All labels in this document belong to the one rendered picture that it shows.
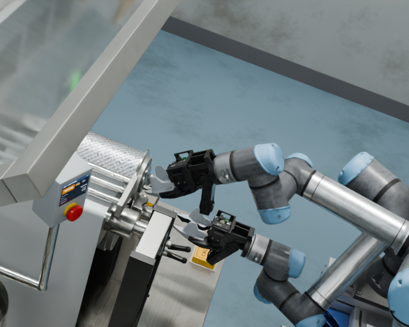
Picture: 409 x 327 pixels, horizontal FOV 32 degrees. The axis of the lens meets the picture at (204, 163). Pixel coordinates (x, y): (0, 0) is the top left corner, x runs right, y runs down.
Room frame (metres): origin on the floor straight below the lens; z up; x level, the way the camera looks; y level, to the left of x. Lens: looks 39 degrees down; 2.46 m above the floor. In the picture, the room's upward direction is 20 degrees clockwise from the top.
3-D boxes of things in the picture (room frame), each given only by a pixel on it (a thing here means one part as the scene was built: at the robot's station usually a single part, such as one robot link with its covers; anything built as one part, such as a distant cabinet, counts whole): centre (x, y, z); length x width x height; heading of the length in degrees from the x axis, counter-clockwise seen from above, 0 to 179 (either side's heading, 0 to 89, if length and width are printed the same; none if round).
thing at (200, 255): (1.51, -0.10, 0.91); 0.07 x 0.07 x 0.02; 88
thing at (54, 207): (0.80, 0.19, 1.66); 0.07 x 0.07 x 0.10; 63
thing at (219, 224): (1.40, -0.13, 1.12); 0.12 x 0.08 x 0.09; 88
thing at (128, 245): (1.32, 0.10, 1.05); 0.06 x 0.05 x 0.31; 88
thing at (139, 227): (1.10, 0.07, 1.34); 0.06 x 0.03 x 0.03; 88
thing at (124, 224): (1.10, 0.13, 1.34); 0.06 x 0.06 x 0.06; 88
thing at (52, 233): (0.81, 0.20, 1.51); 0.02 x 0.02 x 0.20
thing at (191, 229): (1.38, -0.02, 1.11); 0.09 x 0.03 x 0.06; 97
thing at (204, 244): (1.38, -0.07, 1.09); 0.09 x 0.05 x 0.02; 97
